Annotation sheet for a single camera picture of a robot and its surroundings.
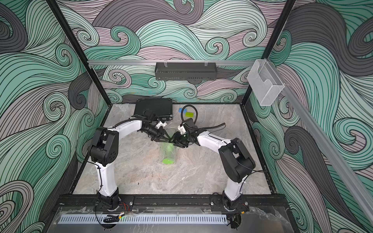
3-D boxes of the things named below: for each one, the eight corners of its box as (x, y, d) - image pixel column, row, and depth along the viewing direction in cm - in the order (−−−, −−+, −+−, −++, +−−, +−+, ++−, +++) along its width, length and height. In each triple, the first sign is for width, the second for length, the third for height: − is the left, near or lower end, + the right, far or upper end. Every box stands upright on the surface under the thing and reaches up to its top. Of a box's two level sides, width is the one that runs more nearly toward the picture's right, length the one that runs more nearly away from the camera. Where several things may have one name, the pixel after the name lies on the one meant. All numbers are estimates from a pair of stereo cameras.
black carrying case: (134, 122, 111) (131, 117, 107) (140, 101, 126) (138, 96, 122) (172, 122, 111) (171, 117, 106) (173, 101, 126) (173, 96, 122)
